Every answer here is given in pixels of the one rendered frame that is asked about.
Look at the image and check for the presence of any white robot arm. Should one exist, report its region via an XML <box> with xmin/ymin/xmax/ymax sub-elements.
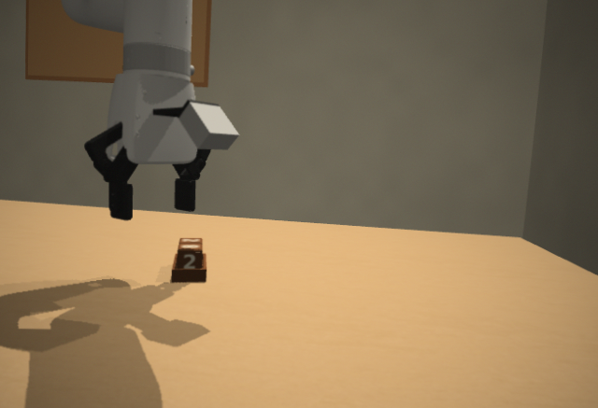
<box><xmin>61</xmin><ymin>0</ymin><xmax>239</xmax><ymax>150</ymax></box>

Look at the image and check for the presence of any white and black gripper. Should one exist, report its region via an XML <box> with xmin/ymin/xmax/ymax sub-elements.
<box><xmin>84</xmin><ymin>69</ymin><xmax>211</xmax><ymax>220</ymax></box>

